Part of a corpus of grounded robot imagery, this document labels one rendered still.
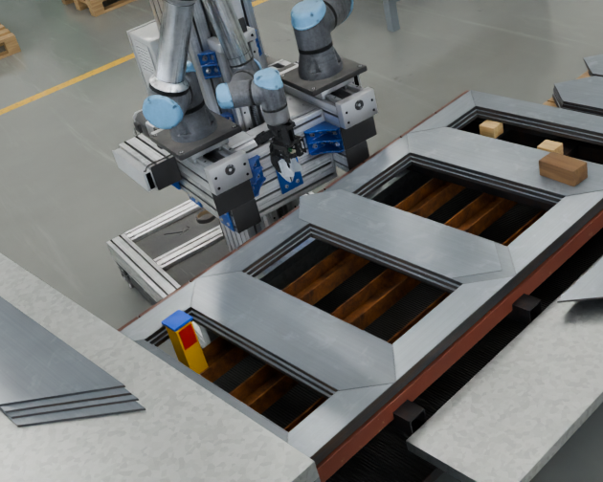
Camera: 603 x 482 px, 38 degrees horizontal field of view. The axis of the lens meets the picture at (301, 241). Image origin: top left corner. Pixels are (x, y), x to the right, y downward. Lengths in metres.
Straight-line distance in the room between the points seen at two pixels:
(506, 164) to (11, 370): 1.49
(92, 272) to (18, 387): 2.43
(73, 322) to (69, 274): 2.30
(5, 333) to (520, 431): 1.17
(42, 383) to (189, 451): 0.41
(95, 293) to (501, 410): 2.56
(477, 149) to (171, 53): 0.96
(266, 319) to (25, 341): 0.59
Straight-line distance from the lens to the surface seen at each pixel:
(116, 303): 4.08
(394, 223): 2.48
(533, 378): 2.10
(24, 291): 2.32
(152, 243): 3.99
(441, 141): 2.85
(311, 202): 2.66
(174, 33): 2.52
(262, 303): 2.30
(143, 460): 1.71
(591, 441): 2.98
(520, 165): 2.66
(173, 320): 2.28
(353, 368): 2.04
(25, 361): 2.03
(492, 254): 2.31
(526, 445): 1.96
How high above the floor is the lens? 2.20
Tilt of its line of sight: 33 degrees down
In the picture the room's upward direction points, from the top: 15 degrees counter-clockwise
